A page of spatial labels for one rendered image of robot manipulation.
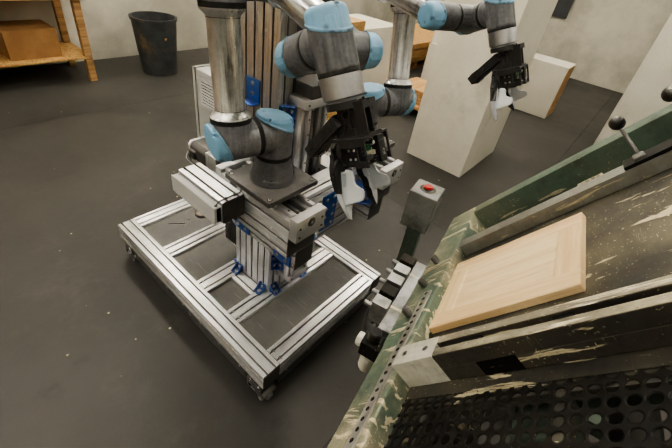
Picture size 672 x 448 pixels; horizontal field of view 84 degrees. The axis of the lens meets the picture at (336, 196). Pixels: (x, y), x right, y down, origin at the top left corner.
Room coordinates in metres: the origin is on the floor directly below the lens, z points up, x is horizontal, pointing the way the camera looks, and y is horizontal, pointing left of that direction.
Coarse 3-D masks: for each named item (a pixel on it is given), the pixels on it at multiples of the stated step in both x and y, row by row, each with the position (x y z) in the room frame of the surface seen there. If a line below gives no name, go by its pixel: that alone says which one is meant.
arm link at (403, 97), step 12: (396, 12) 1.57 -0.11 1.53; (396, 24) 1.56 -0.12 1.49; (408, 24) 1.55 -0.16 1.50; (396, 36) 1.55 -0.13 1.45; (408, 36) 1.54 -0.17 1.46; (396, 48) 1.53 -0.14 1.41; (408, 48) 1.54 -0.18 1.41; (396, 60) 1.52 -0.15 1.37; (408, 60) 1.53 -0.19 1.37; (396, 72) 1.51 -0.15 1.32; (408, 72) 1.53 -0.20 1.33; (384, 84) 1.52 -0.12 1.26; (396, 84) 1.49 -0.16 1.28; (408, 84) 1.50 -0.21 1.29; (396, 96) 1.47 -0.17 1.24; (408, 96) 1.50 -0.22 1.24; (396, 108) 1.46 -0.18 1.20; (408, 108) 1.49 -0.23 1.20
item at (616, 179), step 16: (656, 160) 0.88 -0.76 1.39; (608, 176) 0.92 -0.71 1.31; (624, 176) 0.89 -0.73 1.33; (640, 176) 0.88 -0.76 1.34; (576, 192) 0.93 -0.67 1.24; (592, 192) 0.91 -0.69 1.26; (608, 192) 0.90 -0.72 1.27; (544, 208) 0.95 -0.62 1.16; (560, 208) 0.93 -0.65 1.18; (496, 224) 1.03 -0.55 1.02; (512, 224) 0.97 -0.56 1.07; (528, 224) 0.95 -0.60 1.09; (464, 240) 1.05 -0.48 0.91; (480, 240) 1.00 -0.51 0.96; (496, 240) 0.98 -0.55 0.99
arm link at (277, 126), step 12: (264, 108) 1.08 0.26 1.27; (264, 120) 1.00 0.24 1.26; (276, 120) 1.01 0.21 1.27; (288, 120) 1.04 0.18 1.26; (264, 132) 0.98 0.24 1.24; (276, 132) 1.00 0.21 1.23; (288, 132) 1.03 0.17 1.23; (264, 144) 0.97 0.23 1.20; (276, 144) 1.00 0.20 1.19; (288, 144) 1.03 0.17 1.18; (264, 156) 1.00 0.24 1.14; (276, 156) 1.00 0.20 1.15; (288, 156) 1.03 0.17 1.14
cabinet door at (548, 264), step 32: (576, 224) 0.80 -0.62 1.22; (480, 256) 0.91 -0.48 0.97; (512, 256) 0.81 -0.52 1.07; (544, 256) 0.73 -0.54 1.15; (576, 256) 0.66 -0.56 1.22; (448, 288) 0.82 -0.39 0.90; (480, 288) 0.73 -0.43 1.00; (512, 288) 0.66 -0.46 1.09; (544, 288) 0.60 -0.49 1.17; (576, 288) 0.57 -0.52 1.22; (448, 320) 0.66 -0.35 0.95; (480, 320) 0.62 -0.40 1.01
